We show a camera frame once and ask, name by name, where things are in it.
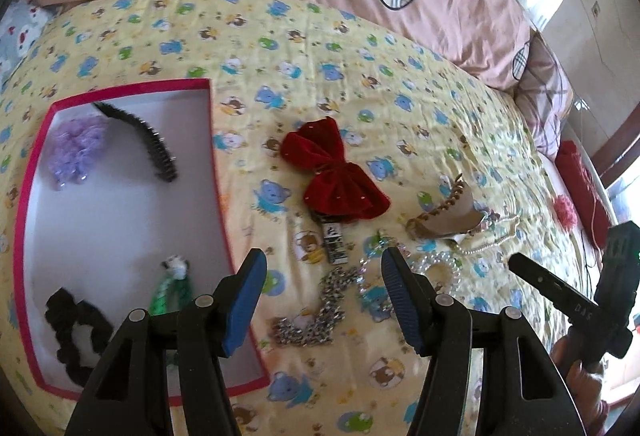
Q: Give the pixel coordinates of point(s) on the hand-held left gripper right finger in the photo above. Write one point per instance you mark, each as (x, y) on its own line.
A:
(400, 301)

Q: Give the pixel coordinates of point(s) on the beige claw clip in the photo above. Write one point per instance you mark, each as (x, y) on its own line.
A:
(450, 216)

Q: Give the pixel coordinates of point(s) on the wooden bed frame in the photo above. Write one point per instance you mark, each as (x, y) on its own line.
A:
(625, 151)

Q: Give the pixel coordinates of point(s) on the pink pompom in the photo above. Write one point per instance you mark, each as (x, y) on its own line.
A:
(565, 211)

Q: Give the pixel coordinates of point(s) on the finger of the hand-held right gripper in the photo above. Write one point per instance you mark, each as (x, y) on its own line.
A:
(545, 278)

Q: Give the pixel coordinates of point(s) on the red velvet bow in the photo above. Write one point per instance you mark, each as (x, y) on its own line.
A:
(340, 186)

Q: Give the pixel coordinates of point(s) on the grey-blue bear print pillow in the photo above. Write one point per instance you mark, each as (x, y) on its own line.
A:
(20, 36)

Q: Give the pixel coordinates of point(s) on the red-rimmed white box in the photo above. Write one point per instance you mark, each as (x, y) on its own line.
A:
(125, 226)

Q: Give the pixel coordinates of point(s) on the purple scrunchie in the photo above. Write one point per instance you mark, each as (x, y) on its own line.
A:
(75, 151)

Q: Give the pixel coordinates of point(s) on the pink plaid pillow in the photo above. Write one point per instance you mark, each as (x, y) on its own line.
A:
(545, 91)

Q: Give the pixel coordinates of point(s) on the black comb headband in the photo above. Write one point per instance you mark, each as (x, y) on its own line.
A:
(145, 131)

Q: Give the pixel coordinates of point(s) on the red knit cloth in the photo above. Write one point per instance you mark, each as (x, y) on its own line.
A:
(580, 181)

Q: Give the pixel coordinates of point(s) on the person's right hand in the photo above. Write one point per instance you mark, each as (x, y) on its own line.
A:
(582, 386)

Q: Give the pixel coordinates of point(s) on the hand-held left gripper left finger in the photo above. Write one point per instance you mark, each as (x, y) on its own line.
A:
(245, 301)

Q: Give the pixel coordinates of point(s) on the black scrunchie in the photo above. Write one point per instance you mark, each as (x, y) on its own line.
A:
(62, 316)

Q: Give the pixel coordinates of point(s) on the black rectangular barrette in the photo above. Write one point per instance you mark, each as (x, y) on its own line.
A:
(334, 241)

